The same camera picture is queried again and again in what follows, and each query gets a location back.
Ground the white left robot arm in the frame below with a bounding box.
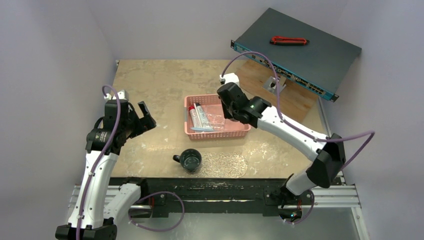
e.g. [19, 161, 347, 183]
[55, 99, 156, 240]

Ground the red cap toothpaste tube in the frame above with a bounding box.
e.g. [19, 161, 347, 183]
[188, 105, 202, 129]

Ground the wooden board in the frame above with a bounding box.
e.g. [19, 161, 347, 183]
[228, 59, 320, 129]

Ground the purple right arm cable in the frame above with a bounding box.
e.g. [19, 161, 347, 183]
[220, 51, 376, 173]

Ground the teal network switch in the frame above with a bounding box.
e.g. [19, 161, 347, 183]
[230, 8, 362, 102]

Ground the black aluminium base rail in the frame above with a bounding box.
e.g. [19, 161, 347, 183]
[67, 177, 362, 220]

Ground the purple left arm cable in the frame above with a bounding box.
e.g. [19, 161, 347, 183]
[75, 85, 122, 240]

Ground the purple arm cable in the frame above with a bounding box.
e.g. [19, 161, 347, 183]
[220, 51, 376, 173]
[75, 85, 122, 240]

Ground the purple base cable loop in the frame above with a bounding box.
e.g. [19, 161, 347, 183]
[128, 191, 185, 233]

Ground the dark green mug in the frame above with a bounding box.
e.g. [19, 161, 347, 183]
[172, 148, 202, 173]

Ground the grey metal bracket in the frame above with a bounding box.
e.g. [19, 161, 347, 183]
[262, 76, 287, 95]

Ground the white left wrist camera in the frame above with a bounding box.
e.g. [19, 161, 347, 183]
[103, 90, 129, 101]

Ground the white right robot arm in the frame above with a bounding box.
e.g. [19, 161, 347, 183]
[217, 82, 346, 204]

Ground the red black utility knife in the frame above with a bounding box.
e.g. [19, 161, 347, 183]
[269, 36, 310, 46]

